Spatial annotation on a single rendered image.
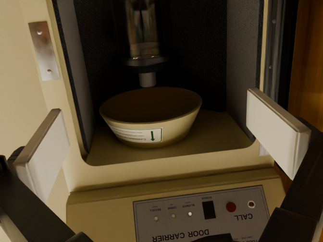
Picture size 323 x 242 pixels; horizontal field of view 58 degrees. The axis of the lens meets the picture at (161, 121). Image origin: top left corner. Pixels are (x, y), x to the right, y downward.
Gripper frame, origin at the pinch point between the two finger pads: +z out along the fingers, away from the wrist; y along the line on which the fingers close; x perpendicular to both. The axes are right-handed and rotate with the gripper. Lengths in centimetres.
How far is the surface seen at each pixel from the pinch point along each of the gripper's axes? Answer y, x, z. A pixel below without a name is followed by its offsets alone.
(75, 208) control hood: -12.4, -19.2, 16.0
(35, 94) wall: -31, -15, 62
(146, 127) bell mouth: -1.1, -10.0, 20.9
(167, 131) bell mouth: 2.1, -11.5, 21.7
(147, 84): -0.2, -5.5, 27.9
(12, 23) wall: -32, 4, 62
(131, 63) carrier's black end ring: -2.2, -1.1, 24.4
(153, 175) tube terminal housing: -0.8, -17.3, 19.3
